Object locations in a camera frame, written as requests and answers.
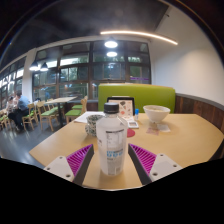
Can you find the green upholstered bench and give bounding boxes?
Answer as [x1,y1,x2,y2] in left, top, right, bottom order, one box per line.
[97,82,177,114]

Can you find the small white card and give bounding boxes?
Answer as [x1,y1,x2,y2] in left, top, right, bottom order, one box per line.
[127,120,140,130]

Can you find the person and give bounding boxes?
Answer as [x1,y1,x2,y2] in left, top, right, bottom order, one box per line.
[8,92,31,131]
[4,96,16,114]

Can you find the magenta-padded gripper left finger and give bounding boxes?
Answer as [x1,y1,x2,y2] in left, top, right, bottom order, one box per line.
[43,143,96,187]

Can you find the sticker-covered black laptop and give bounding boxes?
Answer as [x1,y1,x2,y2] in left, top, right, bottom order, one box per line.
[106,96,136,118]

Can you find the long linear ceiling light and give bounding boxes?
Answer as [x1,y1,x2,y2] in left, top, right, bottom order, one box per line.
[99,30,179,46]

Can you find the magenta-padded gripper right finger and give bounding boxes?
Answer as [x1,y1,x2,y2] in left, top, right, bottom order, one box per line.
[127,143,184,186]

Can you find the clear black-capped drink bottle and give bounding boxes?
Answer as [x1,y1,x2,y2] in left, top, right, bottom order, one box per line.
[95,102,129,177]

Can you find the light wooden dining table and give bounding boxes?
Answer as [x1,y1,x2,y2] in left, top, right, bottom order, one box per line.
[44,96,78,128]

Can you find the white paper receipt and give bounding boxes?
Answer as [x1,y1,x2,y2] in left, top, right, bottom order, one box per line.
[145,123,172,136]

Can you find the white ceramic bowl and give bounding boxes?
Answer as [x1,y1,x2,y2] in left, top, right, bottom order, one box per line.
[142,104,171,123]

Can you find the white paper sheets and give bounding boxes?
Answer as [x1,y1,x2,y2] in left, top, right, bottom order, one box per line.
[73,111,106,124]

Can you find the green-seated wooden chairs group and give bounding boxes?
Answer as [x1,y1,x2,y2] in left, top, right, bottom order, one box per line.
[0,95,89,132]

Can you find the green patterned ceramic cup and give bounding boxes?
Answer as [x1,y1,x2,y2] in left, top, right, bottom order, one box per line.
[85,114,105,137]

